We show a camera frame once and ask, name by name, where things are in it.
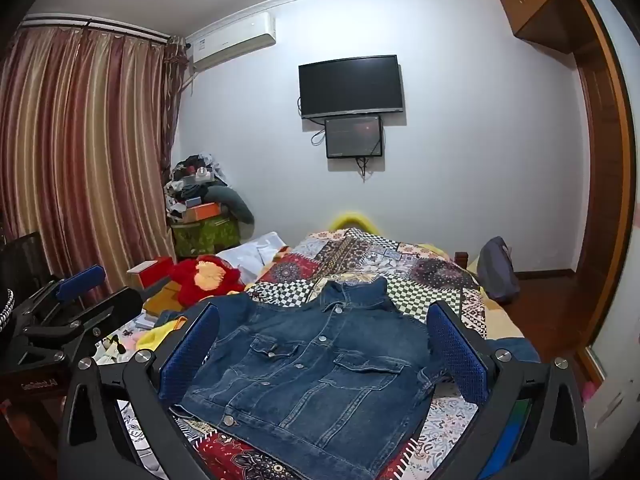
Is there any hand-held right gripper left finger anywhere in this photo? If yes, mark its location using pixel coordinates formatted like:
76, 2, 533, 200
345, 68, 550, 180
57, 302, 221, 480

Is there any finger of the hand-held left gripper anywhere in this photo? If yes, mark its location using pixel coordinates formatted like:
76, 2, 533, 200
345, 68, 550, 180
22, 287, 145, 345
17, 266, 107, 322

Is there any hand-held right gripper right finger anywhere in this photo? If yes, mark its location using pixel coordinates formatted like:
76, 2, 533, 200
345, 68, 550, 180
426, 300, 592, 480

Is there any blue denim jacket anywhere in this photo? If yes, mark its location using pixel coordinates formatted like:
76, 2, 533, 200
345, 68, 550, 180
157, 276, 542, 480

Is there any yellow plush blanket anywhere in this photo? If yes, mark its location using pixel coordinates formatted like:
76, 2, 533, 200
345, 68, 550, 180
136, 317, 189, 352

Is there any red box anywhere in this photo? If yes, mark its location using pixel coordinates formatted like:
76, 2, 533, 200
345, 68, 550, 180
126, 256, 174, 291

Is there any black chair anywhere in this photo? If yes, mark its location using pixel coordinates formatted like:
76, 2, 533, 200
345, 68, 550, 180
0, 232, 47, 307

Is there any red plush toy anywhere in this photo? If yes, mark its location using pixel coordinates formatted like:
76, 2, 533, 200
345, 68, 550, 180
167, 255, 247, 309

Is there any grey backpack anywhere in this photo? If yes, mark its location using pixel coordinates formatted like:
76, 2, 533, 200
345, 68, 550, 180
476, 236, 521, 304

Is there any green patterned box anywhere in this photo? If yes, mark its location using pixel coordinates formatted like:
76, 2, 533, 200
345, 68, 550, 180
170, 215, 242, 257

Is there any striped brown curtain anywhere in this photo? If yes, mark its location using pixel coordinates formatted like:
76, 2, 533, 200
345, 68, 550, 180
0, 25, 189, 306

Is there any orange box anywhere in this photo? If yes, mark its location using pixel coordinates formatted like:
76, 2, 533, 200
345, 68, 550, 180
181, 202, 224, 224

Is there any patchwork printed blanket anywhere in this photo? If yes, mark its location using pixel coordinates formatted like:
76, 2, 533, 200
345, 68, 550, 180
95, 227, 488, 480

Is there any pile of clutter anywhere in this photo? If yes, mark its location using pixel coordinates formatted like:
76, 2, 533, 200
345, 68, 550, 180
164, 154, 231, 212

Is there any yellow headboard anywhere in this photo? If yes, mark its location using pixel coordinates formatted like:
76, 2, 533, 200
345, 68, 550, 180
327, 211, 384, 235

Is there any curtain rod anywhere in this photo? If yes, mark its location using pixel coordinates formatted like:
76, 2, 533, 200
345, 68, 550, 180
22, 14, 172, 42

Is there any white air conditioner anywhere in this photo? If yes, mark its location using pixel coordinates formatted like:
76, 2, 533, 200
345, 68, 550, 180
186, 11, 277, 72

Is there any wooden wardrobe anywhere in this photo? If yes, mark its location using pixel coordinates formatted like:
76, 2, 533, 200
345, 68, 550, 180
498, 0, 637, 361

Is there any small black wall monitor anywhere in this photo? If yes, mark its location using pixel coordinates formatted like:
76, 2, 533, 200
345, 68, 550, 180
324, 115, 384, 159

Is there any black wall television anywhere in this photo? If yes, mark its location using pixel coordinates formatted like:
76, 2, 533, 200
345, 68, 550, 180
298, 54, 405, 120

